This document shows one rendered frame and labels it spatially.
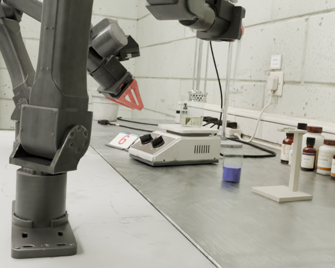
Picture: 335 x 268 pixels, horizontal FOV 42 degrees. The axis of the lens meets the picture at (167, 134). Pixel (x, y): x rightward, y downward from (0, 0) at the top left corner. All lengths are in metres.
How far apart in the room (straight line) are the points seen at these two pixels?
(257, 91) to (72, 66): 1.27
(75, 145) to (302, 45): 1.11
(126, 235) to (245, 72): 1.36
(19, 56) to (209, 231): 0.73
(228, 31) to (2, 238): 0.58
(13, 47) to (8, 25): 0.06
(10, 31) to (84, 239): 0.75
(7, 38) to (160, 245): 0.78
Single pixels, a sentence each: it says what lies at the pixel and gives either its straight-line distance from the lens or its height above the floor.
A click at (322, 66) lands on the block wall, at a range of 1.46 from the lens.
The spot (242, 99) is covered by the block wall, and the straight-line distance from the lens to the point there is 1.86.
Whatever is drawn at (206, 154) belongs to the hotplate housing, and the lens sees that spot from 1.10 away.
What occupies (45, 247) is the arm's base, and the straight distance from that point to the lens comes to 0.51.
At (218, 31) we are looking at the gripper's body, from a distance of 0.90.
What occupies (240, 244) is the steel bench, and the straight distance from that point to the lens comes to 0.58.
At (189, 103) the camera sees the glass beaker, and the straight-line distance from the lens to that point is 1.10.
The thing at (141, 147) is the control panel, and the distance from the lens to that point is 1.09.
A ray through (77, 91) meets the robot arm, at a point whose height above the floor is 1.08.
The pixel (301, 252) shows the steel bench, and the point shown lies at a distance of 0.58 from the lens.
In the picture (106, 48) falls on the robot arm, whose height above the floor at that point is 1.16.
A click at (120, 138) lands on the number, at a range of 1.32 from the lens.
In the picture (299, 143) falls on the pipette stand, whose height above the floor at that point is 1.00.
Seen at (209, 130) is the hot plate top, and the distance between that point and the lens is 1.11.
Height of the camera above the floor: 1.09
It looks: 6 degrees down
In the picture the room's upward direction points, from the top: 4 degrees clockwise
